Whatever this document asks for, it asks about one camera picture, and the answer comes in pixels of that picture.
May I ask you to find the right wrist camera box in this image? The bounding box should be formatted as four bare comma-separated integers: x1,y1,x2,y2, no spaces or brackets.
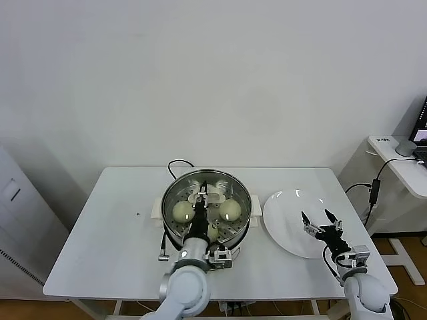
350,245,372,269

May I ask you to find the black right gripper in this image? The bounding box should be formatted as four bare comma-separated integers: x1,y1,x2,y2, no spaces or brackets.
302,209,353,260

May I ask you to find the grey computer mouse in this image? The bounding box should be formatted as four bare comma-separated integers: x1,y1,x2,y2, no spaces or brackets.
396,139,418,157

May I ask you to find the white power strip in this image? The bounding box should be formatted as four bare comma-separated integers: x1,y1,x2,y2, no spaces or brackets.
218,301,254,316

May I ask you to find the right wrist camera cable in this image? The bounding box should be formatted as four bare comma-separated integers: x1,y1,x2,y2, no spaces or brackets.
321,246,341,286

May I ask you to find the open laptop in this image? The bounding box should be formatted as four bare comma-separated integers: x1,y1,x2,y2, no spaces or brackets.
409,96,427,160

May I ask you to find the black floor cable bundle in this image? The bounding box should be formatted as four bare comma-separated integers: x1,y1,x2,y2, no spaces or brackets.
392,297,412,320

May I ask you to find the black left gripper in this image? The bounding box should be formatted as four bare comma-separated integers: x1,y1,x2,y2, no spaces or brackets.
186,181,211,238

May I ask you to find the cream electric cooker base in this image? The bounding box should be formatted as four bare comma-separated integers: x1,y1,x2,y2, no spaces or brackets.
151,195,263,267

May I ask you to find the white cabinet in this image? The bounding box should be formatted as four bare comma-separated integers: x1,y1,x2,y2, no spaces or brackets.
0,143,71,299

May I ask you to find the white round plate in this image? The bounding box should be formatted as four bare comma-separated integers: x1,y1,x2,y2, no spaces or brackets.
262,189,344,260

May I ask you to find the black adapter cable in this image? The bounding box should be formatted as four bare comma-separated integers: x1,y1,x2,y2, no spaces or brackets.
344,182,374,196
362,201,376,227
376,157,427,183

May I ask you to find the black cooker power cable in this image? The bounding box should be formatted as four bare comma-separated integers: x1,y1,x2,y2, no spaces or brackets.
167,159,197,181

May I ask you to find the grey cable adapter box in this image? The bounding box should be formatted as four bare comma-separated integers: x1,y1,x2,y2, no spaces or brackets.
369,179,383,205

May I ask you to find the stainless steel steamer basket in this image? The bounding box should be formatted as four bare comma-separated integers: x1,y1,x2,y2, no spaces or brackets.
161,169,254,250

